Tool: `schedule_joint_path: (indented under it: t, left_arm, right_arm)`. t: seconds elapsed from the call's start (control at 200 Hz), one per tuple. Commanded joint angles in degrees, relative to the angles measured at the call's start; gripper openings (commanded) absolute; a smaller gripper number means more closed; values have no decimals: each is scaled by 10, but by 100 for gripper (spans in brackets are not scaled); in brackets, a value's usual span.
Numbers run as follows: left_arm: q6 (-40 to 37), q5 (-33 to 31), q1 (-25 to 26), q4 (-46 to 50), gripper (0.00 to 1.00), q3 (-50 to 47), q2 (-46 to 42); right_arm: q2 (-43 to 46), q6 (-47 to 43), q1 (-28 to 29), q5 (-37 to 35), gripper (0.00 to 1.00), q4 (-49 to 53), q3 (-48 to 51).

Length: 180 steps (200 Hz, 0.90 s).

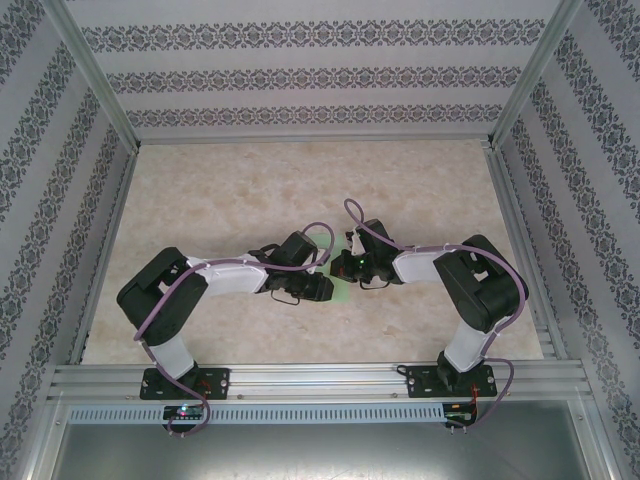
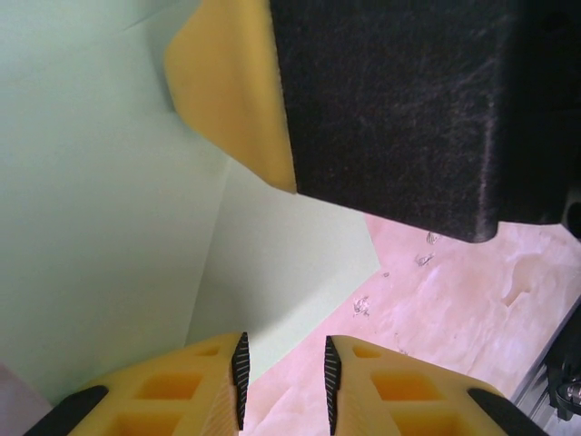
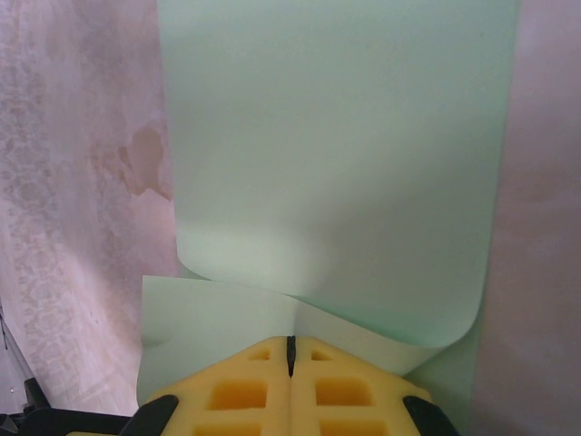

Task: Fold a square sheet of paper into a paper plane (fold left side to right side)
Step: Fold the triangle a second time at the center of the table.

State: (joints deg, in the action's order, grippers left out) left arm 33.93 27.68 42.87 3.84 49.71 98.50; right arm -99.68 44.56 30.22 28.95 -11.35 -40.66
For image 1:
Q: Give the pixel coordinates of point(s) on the green square paper sheet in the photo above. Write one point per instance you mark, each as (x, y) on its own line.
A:
(340, 295)

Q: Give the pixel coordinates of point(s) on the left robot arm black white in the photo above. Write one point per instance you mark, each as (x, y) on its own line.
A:
(155, 300)

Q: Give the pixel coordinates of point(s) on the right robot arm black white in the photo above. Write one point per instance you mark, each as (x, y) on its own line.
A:
(480, 290)

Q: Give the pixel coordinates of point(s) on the grey metal sheet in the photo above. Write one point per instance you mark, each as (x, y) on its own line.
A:
(320, 455)

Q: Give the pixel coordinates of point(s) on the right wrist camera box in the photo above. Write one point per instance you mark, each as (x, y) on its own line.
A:
(356, 240)

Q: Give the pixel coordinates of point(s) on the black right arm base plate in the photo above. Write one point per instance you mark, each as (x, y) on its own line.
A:
(417, 380)

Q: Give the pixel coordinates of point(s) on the wide aluminium mounting rail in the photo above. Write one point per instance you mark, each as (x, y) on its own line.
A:
(320, 380)

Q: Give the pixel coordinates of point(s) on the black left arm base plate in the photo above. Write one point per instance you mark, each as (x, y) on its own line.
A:
(220, 385)

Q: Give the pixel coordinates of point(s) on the aluminium frame post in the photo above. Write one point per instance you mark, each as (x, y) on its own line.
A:
(531, 75)
(97, 75)

